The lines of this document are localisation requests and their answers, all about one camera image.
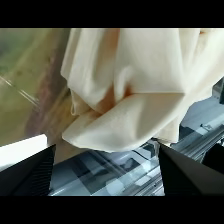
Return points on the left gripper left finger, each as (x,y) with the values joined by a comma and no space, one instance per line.
(23,180)

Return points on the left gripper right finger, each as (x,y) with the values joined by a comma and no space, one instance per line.
(186,176)

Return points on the cream shirt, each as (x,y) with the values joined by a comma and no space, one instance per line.
(143,76)

